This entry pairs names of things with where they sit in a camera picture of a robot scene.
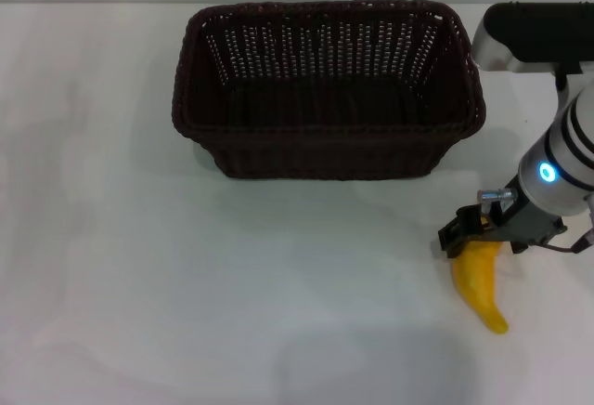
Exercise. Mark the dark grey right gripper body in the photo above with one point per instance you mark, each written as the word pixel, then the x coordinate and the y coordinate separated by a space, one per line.
pixel 529 226

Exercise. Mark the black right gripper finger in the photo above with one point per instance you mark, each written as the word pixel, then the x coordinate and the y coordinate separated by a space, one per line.
pixel 457 235
pixel 473 212

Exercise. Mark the yellow banana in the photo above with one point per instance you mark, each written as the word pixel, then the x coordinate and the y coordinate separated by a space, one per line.
pixel 478 284

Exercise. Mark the dark brown woven basket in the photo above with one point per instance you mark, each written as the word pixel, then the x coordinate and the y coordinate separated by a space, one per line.
pixel 325 112

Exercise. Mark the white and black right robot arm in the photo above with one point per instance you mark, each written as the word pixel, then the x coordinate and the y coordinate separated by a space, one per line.
pixel 566 154

